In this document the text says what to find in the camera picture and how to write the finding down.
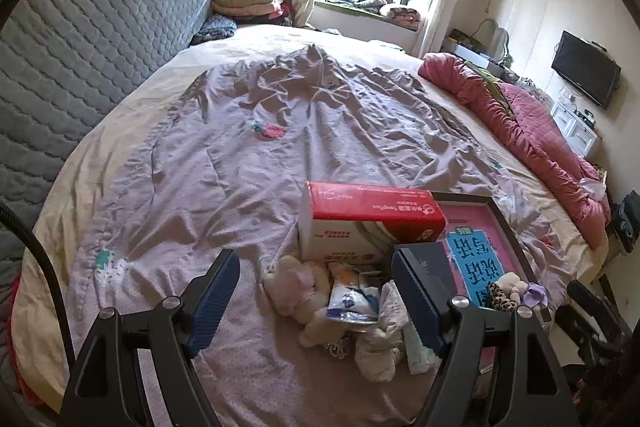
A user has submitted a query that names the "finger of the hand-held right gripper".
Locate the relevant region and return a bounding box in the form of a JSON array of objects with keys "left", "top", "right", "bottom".
[{"left": 567, "top": 281, "right": 621, "bottom": 338}]

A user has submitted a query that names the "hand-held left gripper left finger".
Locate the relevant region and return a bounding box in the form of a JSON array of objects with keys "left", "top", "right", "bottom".
[{"left": 62, "top": 249, "right": 242, "bottom": 427}]

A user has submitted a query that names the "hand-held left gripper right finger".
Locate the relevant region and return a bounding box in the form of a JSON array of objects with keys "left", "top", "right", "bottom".
[{"left": 391, "top": 249, "right": 581, "bottom": 427}]

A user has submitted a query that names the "pink plush toy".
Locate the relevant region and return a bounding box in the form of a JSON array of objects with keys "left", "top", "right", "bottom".
[{"left": 262, "top": 255, "right": 328, "bottom": 323}]

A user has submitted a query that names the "cream plush toy purple bow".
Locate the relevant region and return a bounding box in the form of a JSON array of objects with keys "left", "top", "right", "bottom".
[{"left": 497, "top": 272, "right": 547, "bottom": 308}]

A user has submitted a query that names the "leopard print plush toy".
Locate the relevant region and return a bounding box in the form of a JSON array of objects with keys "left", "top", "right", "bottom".
[{"left": 487, "top": 283, "right": 521, "bottom": 312}]

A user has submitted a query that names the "pink book with blue label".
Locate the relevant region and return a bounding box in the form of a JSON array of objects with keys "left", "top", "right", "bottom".
[{"left": 430, "top": 191, "right": 553, "bottom": 388}]

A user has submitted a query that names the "pale green cloth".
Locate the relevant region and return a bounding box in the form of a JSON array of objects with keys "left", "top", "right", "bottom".
[{"left": 404, "top": 319, "right": 438, "bottom": 375}]

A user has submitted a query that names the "dark blue box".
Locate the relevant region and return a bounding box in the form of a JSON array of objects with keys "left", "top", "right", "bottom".
[{"left": 395, "top": 242, "right": 473, "bottom": 308}]

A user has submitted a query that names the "printed white tissue packet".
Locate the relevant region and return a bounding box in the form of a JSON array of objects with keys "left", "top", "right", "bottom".
[{"left": 326, "top": 279, "right": 381, "bottom": 324}]

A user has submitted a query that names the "dark blue bag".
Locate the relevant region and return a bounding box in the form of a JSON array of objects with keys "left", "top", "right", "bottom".
[{"left": 612, "top": 191, "right": 640, "bottom": 255}]

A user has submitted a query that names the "red tissue box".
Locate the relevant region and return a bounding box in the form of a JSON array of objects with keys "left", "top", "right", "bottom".
[{"left": 298, "top": 181, "right": 447, "bottom": 265}]

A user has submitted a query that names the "clear plastic bag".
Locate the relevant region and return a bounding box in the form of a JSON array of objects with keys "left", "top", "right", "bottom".
[{"left": 580, "top": 177, "right": 608, "bottom": 200}]

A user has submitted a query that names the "white drawer cabinet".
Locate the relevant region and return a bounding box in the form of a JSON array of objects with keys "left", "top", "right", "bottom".
[{"left": 549, "top": 89, "right": 601, "bottom": 160}]

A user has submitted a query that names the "pink quilt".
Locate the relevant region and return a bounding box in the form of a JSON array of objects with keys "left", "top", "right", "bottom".
[{"left": 417, "top": 53, "right": 612, "bottom": 250}]

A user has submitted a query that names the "purple printed blanket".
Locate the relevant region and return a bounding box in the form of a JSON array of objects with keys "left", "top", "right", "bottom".
[{"left": 80, "top": 44, "right": 571, "bottom": 427}]

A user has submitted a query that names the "yellow green printed cloth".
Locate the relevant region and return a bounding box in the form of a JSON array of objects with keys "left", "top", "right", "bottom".
[{"left": 465, "top": 62, "right": 516, "bottom": 118}]

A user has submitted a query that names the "black television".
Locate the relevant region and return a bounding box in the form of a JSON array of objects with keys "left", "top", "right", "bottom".
[{"left": 551, "top": 30, "right": 622, "bottom": 110}]

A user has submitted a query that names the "cluttered side table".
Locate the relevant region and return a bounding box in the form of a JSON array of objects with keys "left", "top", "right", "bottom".
[{"left": 445, "top": 27, "right": 518, "bottom": 82}]

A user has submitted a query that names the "blue patterned cloth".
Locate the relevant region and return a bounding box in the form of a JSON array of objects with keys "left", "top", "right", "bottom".
[{"left": 192, "top": 14, "right": 238, "bottom": 45}]

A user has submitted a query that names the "round table mirror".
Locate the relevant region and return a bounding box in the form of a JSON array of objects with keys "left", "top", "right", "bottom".
[{"left": 475, "top": 19, "right": 511, "bottom": 60}]

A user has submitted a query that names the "grey quilted headboard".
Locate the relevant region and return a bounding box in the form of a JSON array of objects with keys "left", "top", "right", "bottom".
[{"left": 0, "top": 0, "right": 218, "bottom": 388}]

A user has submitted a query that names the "pile of blankets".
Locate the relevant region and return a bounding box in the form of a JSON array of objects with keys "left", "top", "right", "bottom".
[{"left": 330, "top": 0, "right": 423, "bottom": 30}]

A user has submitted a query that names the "black cable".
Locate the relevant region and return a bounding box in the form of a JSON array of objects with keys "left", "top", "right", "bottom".
[{"left": 0, "top": 201, "right": 71, "bottom": 348}]

